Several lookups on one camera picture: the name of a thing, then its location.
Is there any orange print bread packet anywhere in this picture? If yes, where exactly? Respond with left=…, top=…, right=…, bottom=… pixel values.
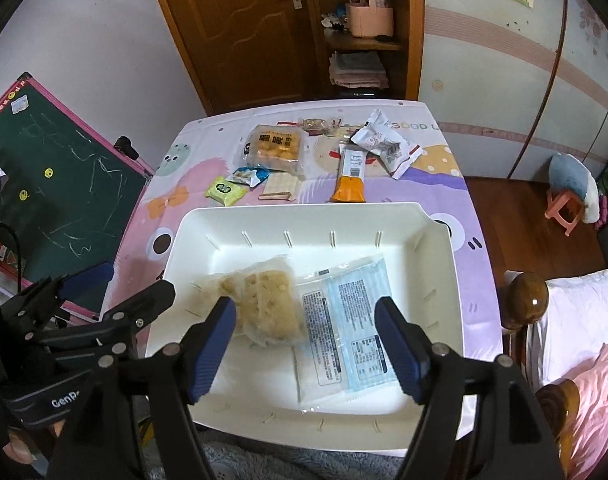
left=244, top=124, right=305, bottom=177

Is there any pink plastic stool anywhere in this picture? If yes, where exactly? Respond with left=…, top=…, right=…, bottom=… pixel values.
left=545, top=187, right=585, bottom=237

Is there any blue plush cushion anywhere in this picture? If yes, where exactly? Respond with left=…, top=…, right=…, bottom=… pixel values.
left=549, top=153, right=600, bottom=224

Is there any wooden door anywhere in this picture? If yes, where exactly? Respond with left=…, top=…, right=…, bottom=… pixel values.
left=144, top=0, right=330, bottom=116

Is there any black chalkboard knob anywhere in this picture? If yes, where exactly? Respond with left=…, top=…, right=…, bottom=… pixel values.
left=114, top=136, right=140, bottom=161

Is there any blue white snack packet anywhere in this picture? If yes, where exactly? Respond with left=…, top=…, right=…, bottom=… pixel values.
left=296, top=256, right=402, bottom=395

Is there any pale blue wardrobe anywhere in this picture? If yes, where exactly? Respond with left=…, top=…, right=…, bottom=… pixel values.
left=416, top=0, right=608, bottom=181

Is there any white barcode snack packet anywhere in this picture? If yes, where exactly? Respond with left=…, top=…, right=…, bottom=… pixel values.
left=350, top=109, right=400, bottom=155

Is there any carved wooden bed rail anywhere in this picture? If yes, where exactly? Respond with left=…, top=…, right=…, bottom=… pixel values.
left=536, top=380, right=580, bottom=461

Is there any round wooden bed post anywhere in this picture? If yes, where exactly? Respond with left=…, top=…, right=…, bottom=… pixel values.
left=501, top=271, right=550, bottom=333

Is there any green chalkboard pink frame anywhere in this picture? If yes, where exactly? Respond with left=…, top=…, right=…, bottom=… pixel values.
left=0, top=72, right=155, bottom=321

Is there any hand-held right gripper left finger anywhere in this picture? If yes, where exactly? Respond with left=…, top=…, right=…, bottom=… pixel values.
left=49, top=296, right=237, bottom=480

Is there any white pillow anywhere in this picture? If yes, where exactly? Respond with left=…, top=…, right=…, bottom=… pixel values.
left=526, top=262, right=608, bottom=391

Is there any white plastic bin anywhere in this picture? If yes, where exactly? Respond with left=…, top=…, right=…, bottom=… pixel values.
left=145, top=202, right=466, bottom=453

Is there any pink basket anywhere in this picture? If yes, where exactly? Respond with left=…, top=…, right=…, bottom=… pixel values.
left=345, top=0, right=396, bottom=40

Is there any stack of folded cloths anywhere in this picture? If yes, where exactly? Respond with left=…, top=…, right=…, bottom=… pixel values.
left=329, top=51, right=390, bottom=89

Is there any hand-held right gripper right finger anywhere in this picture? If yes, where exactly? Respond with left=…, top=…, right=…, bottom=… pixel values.
left=373, top=296, right=570, bottom=480

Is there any pink blanket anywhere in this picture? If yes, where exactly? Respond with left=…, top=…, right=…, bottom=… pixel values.
left=559, top=342, right=608, bottom=480

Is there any cartoon printed tablecloth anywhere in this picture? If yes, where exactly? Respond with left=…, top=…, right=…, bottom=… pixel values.
left=101, top=99, right=505, bottom=441

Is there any clear candy packet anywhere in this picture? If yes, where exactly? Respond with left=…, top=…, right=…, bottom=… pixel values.
left=298, top=116, right=345, bottom=137

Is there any small blue snack packet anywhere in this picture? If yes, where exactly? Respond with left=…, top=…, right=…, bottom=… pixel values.
left=227, top=166, right=271, bottom=188

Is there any wooden shelf cabinet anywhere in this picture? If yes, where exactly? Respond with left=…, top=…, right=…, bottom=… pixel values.
left=304, top=0, right=425, bottom=102

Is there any pale wafer packet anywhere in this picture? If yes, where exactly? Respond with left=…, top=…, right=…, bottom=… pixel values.
left=259, top=172, right=301, bottom=202

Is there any green snack packet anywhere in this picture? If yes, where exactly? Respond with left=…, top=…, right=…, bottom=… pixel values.
left=205, top=175, right=249, bottom=207

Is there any person's left hand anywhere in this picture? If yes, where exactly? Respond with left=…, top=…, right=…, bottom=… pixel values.
left=1, top=417, right=67, bottom=461

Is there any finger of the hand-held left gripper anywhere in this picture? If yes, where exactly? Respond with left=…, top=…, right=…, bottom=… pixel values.
left=99, top=281, right=177, bottom=357
left=0, top=262, right=116, bottom=332

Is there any orange white bar packet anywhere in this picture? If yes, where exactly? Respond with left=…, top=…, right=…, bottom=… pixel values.
left=329, top=142, right=369, bottom=204

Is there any clear cake packet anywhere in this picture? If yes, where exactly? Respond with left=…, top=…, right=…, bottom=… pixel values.
left=196, top=255, right=310, bottom=348

